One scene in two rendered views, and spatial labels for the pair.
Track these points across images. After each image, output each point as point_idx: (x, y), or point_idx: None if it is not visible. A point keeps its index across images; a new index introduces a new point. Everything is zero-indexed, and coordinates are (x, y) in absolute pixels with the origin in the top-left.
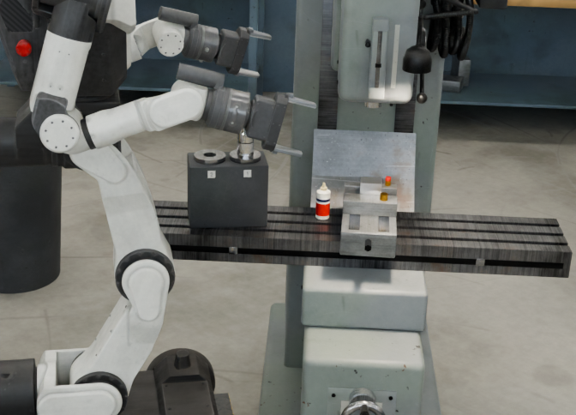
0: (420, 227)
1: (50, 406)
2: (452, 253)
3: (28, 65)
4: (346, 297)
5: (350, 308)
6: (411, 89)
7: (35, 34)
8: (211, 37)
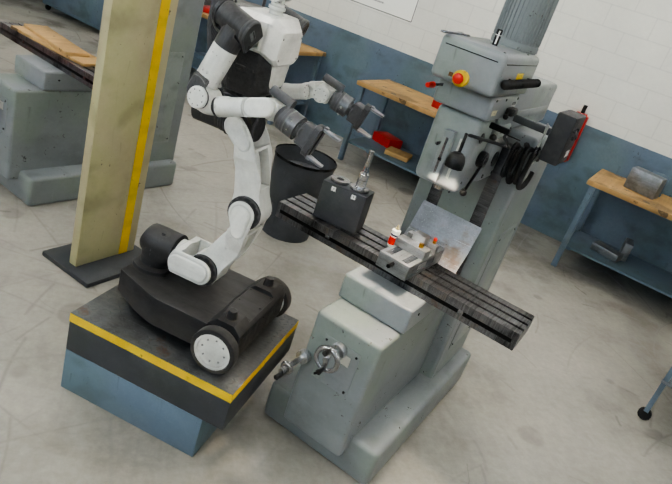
0: (441, 277)
1: (173, 260)
2: (445, 298)
3: None
4: (366, 290)
5: (366, 298)
6: (458, 184)
7: None
8: (346, 101)
